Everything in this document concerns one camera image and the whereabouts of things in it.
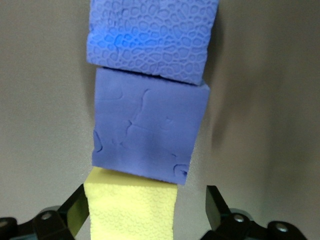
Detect brown table cover sheet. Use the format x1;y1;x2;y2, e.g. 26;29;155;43
0;0;320;240

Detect purple foam cube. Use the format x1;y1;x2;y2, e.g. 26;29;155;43
85;0;220;86
91;66;210;186

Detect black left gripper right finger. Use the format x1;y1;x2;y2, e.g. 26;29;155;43
201;184;307;240

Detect yellow foam cube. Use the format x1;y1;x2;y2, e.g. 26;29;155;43
83;167;179;240

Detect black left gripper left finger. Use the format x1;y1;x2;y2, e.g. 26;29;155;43
0;184;90;240

